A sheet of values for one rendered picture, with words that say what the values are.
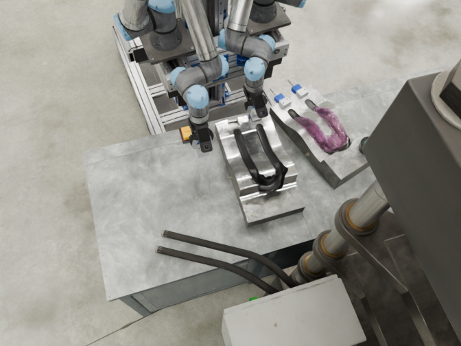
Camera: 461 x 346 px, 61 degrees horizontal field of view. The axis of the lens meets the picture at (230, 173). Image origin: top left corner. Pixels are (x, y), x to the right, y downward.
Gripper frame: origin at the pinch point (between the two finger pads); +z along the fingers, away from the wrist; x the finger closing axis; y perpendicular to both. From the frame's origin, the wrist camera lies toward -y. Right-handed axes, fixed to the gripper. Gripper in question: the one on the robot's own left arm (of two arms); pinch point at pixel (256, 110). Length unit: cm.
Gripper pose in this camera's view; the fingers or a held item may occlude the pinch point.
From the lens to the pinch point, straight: 183.2
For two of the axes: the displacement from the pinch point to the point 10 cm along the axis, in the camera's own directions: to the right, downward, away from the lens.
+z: 0.6, 2.8, 9.6
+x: -9.5, 3.0, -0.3
